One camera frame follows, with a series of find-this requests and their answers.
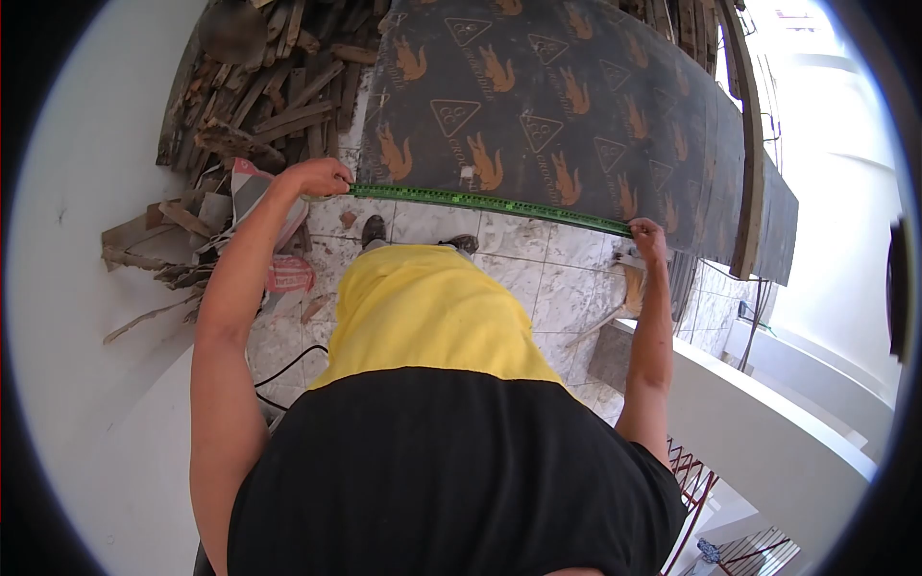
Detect person's left fingers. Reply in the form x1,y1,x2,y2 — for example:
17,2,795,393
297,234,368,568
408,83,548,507
320,164,355,197

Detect green measuring tape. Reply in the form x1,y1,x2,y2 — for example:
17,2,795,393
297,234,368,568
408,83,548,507
348,183,635,238

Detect person's right hand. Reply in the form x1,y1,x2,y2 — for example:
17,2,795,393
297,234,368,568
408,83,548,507
627,217,670,264

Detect pile of scrap wood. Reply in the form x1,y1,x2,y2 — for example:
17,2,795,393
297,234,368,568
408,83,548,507
101,0,404,345

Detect grey and red sack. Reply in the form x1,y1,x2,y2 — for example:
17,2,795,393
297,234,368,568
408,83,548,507
198,157,318,318

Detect person's body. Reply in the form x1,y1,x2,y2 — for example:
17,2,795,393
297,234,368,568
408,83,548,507
189,243,690,576

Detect black cable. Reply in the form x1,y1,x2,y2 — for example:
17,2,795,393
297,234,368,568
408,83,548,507
254,344,330,413

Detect straw broom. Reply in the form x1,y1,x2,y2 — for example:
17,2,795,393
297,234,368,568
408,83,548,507
564,252,649,350

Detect red stair railing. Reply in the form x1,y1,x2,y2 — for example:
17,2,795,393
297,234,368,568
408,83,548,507
661,435,801,576

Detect grey stone slab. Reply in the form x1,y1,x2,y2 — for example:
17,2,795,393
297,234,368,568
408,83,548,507
587,323,635,395

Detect person's left hand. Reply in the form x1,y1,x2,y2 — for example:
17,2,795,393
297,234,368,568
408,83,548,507
277,157,355,198

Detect dark printed plywood sheet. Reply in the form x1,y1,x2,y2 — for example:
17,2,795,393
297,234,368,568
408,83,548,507
356,0,801,288

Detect person's legs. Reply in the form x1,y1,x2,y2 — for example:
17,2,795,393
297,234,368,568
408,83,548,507
359,214,481,258

